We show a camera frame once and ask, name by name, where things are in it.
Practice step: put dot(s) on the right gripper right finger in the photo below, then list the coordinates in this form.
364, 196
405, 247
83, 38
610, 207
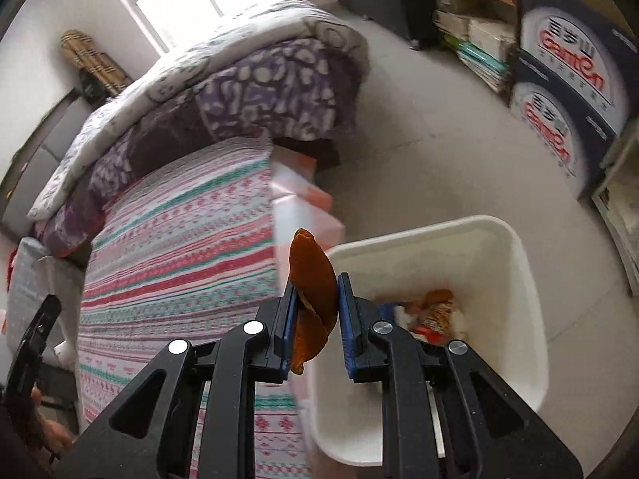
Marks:
445, 412

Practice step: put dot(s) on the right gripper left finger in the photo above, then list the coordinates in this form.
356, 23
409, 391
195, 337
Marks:
190, 411

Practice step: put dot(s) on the red snack wrapper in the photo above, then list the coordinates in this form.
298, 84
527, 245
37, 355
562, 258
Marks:
435, 318

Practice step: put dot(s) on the blue cardboard box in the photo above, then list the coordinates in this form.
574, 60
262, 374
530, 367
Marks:
386, 312

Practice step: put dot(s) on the orange peel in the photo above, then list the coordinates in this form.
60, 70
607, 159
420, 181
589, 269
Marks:
312, 275

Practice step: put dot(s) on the white plastic trash bin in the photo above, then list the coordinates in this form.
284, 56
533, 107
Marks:
468, 279

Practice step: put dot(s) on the left hand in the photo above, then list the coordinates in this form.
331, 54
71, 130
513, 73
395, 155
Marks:
58, 438

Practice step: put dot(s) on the striped patterned tablecloth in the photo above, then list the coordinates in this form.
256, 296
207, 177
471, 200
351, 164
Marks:
187, 252

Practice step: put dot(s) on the grey cloth covered stand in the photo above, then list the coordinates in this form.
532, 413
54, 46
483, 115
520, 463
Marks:
37, 274

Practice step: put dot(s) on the grey padded bed headboard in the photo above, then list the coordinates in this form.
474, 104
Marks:
35, 162

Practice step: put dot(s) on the lower Ganten water carton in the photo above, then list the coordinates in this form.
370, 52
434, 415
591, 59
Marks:
576, 137

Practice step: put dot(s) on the ganten water carton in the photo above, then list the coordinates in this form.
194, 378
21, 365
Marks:
588, 52
576, 137

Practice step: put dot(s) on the plaid coat on rack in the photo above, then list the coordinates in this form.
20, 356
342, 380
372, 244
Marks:
100, 77

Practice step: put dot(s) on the stack of books on floor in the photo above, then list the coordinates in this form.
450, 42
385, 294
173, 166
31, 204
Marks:
483, 45

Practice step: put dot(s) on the upper Ganten water carton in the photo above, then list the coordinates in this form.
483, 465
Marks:
588, 52

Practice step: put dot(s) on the black storage bench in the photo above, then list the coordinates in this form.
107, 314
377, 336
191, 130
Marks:
410, 19

